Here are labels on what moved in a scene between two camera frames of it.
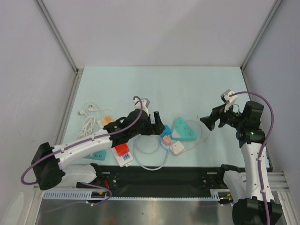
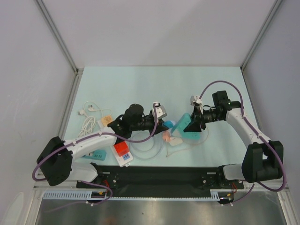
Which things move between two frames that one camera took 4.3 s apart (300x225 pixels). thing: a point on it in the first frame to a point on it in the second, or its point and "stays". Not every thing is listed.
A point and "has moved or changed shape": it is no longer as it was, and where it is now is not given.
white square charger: (176, 147) to (175, 141)
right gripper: (216, 116) to (198, 119)
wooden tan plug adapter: (106, 119) stays
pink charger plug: (167, 140) has moved or changed shape
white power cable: (93, 114) stays
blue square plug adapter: (167, 131) has moved or changed shape
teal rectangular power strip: (100, 155) stays
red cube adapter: (122, 149) stays
